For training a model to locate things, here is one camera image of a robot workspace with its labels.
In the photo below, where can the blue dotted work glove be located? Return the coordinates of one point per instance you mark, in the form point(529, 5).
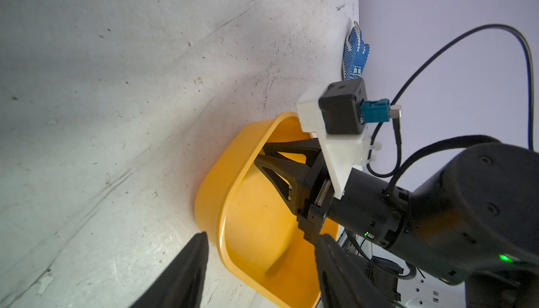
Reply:
point(355, 54)

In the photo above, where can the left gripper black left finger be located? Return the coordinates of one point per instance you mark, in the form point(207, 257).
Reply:
point(181, 284)

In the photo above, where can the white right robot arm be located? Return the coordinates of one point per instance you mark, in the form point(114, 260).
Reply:
point(464, 210)

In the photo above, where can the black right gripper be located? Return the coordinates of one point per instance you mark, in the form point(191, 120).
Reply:
point(306, 188)

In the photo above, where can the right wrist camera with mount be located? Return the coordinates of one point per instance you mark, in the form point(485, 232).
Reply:
point(339, 115)

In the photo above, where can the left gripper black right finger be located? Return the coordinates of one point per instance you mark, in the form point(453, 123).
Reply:
point(341, 281)

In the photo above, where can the yellow plastic storage box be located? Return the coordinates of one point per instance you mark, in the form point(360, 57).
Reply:
point(257, 237)

